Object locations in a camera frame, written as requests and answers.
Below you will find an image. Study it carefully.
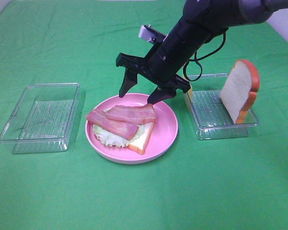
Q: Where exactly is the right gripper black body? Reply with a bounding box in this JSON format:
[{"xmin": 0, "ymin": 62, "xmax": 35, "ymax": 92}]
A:
[{"xmin": 116, "ymin": 19, "xmax": 211, "ymax": 92}]

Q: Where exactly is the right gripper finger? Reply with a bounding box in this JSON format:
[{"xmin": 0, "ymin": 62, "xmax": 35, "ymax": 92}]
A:
[
  {"xmin": 147, "ymin": 87, "xmax": 176, "ymax": 104},
  {"xmin": 119, "ymin": 68, "xmax": 138, "ymax": 98}
]

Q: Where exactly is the toy bacon strip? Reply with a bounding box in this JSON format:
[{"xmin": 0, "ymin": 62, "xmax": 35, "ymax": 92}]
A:
[
  {"xmin": 86, "ymin": 109, "xmax": 139, "ymax": 140},
  {"xmin": 105, "ymin": 104, "xmax": 157, "ymax": 125}
]

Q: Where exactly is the yellow toy cheese slice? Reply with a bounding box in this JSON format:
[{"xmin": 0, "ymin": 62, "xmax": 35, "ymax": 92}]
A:
[{"xmin": 182, "ymin": 76, "xmax": 192, "ymax": 109}]

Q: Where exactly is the toy bread slice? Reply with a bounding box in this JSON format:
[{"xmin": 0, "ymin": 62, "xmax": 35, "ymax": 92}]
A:
[
  {"xmin": 219, "ymin": 59, "xmax": 260, "ymax": 124},
  {"xmin": 127, "ymin": 122, "xmax": 154, "ymax": 155}
]

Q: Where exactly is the toy lettuce leaf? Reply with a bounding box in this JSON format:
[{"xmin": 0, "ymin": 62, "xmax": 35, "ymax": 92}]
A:
[{"xmin": 93, "ymin": 108, "xmax": 146, "ymax": 148}]

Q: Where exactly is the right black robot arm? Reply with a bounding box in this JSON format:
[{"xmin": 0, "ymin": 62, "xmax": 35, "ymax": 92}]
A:
[{"xmin": 116, "ymin": 0, "xmax": 288, "ymax": 104}]

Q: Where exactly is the right clear plastic container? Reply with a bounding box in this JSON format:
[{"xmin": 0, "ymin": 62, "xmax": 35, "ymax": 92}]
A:
[{"xmin": 189, "ymin": 73, "xmax": 258, "ymax": 140}]

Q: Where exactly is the clear plastic container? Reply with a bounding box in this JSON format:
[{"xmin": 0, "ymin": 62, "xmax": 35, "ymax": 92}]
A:
[
  {"xmin": 0, "ymin": 83, "xmax": 80, "ymax": 154},
  {"xmin": 189, "ymin": 73, "xmax": 258, "ymax": 140}
]

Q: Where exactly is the left clear plastic container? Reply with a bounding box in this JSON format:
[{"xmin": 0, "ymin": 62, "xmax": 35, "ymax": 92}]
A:
[{"xmin": 0, "ymin": 83, "xmax": 80, "ymax": 154}]

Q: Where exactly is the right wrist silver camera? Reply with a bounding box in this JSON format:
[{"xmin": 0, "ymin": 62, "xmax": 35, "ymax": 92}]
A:
[{"xmin": 138, "ymin": 25, "xmax": 167, "ymax": 44}]

